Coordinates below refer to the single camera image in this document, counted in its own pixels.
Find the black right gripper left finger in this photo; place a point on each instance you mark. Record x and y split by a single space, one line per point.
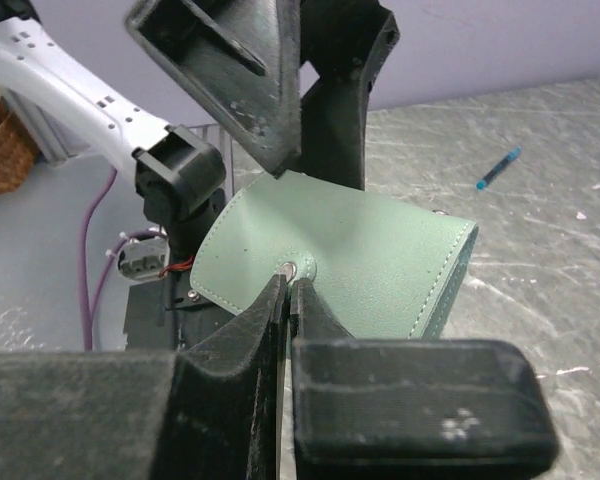
208 412

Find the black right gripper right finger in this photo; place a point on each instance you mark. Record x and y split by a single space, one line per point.
411 409

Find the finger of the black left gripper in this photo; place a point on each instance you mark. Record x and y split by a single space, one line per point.
347 44
239 60

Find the mint green card holder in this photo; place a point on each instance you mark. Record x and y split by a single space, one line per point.
383 268

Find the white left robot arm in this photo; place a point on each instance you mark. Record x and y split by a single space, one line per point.
174 171

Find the blue pen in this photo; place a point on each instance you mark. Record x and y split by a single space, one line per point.
497 169

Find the woven wicker basket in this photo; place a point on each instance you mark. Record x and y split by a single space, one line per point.
18 151

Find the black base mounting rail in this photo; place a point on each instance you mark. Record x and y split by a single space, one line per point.
165 311

